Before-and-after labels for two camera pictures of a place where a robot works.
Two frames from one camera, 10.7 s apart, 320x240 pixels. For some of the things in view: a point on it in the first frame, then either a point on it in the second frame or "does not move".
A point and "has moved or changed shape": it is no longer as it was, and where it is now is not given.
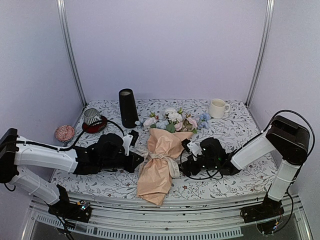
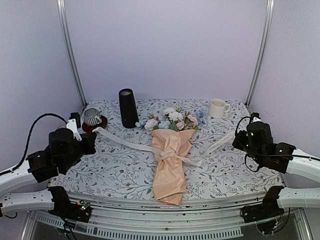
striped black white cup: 91,116 does not move
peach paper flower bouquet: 169,131 has moved or changed shape
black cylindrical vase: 129,114 does not move
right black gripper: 190,163 → 237,143
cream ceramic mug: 217,108 does not move
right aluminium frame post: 263,50 does not move
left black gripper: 133,163 → 90,142
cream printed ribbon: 173,169 has moved or changed shape
